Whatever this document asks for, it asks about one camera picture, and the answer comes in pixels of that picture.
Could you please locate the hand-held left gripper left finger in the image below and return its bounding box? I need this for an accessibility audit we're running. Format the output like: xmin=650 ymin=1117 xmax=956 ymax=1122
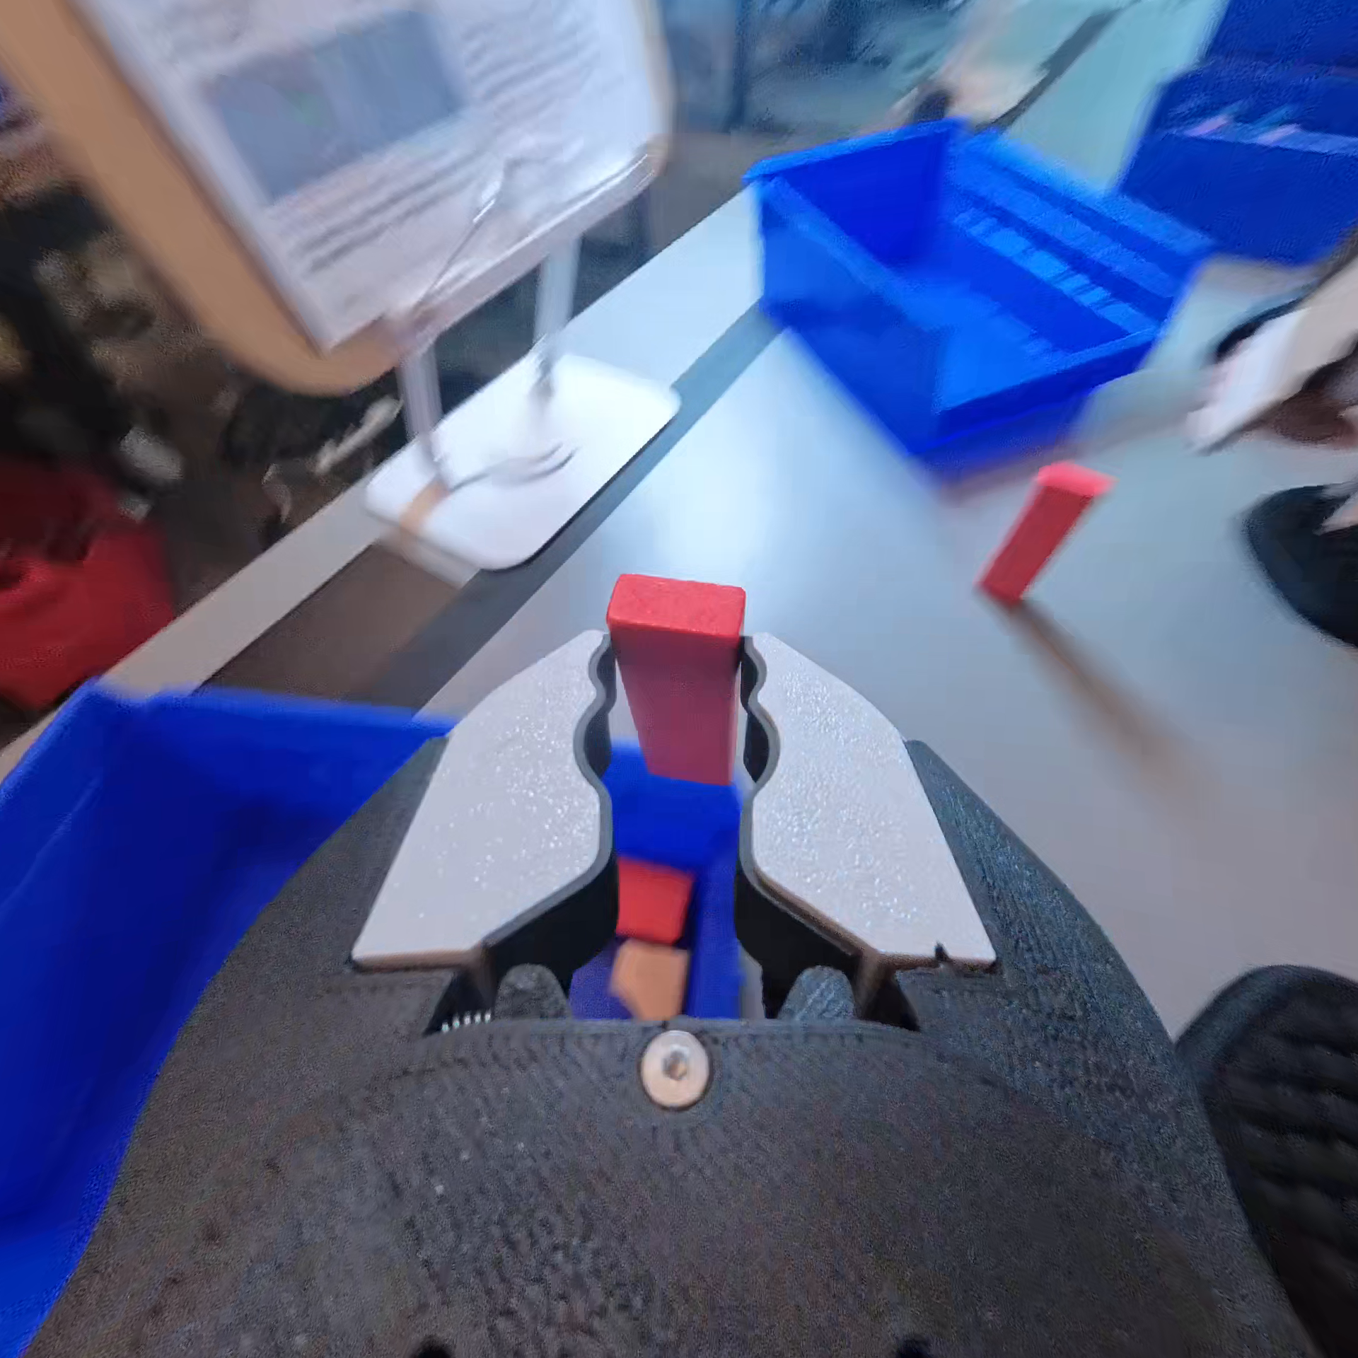
xmin=353 ymin=631 xmax=620 ymax=972

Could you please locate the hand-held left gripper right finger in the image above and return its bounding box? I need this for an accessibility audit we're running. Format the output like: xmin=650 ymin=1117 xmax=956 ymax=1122
xmin=736 ymin=634 xmax=999 ymax=973

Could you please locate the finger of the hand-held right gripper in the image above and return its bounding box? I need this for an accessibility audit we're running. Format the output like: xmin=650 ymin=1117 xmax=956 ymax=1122
xmin=1069 ymin=257 xmax=1320 ymax=445
xmin=1187 ymin=299 xmax=1358 ymax=453

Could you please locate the red wooden block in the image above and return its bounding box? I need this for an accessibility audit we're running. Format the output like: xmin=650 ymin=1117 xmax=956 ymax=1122
xmin=977 ymin=461 xmax=1116 ymax=606
xmin=605 ymin=574 xmax=749 ymax=787
xmin=615 ymin=859 xmax=697 ymax=946

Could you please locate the blue plastic bin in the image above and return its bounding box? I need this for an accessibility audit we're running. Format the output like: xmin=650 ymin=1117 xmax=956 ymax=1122
xmin=0 ymin=682 xmax=744 ymax=1358
xmin=1119 ymin=0 xmax=1358 ymax=269
xmin=742 ymin=118 xmax=1218 ymax=482

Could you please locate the black chair seat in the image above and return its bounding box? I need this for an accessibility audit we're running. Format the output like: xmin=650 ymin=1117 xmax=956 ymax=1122
xmin=1244 ymin=484 xmax=1358 ymax=647

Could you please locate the tan wooden block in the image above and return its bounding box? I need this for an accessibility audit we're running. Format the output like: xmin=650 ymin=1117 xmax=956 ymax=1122
xmin=610 ymin=939 xmax=691 ymax=1020

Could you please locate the red bag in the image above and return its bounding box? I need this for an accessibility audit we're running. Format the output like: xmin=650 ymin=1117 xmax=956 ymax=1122
xmin=0 ymin=456 xmax=178 ymax=715

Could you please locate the black mesh chair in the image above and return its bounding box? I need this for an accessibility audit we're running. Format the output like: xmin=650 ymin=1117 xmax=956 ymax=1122
xmin=1176 ymin=964 xmax=1358 ymax=1358

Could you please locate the white sign stand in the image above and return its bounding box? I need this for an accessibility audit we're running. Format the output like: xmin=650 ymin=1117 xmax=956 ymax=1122
xmin=80 ymin=0 xmax=683 ymax=572

